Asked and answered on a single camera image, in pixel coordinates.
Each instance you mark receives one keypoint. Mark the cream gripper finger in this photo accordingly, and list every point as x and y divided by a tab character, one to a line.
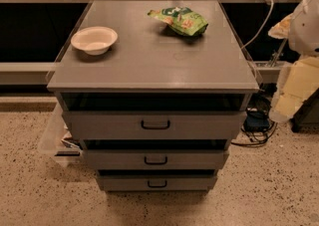
281	29
296	84

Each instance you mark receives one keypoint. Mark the grey top drawer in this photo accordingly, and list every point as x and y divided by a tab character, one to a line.
154	125

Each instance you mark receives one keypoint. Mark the grey drawer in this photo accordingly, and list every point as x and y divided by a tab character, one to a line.
111	159
154	125
156	183

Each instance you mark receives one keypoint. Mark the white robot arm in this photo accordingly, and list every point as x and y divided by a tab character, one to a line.
304	29

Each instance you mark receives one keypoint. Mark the grey drawer cabinet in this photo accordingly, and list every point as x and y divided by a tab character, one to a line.
152	69

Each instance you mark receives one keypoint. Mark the grey middle drawer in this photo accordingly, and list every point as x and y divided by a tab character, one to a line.
111	159

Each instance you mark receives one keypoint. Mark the grey bottom drawer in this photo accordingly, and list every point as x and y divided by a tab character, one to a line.
156	183

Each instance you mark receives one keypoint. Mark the metal diagonal rod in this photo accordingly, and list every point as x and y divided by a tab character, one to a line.
275	56

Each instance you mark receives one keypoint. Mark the green chip bag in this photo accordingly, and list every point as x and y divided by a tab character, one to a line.
182	20

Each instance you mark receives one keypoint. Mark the white bowl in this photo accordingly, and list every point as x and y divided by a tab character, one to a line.
94	41

